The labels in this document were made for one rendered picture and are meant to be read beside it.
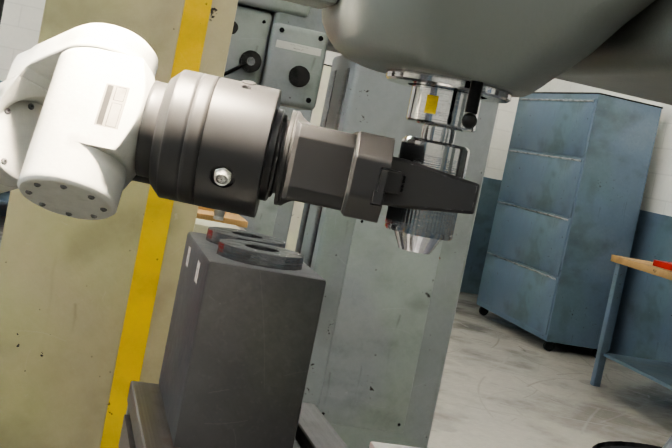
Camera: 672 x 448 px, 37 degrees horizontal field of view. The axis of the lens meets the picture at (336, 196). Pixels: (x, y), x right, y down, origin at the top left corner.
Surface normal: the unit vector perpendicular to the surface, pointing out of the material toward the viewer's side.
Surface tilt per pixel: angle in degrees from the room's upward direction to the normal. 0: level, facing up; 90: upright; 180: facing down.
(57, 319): 90
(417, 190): 90
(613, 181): 90
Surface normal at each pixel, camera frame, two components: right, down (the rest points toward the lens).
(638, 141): 0.25, 0.10
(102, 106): 0.11, -0.38
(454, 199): 0.02, 0.06
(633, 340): -0.95, -0.18
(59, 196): -0.18, 0.90
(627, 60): -0.81, 0.57
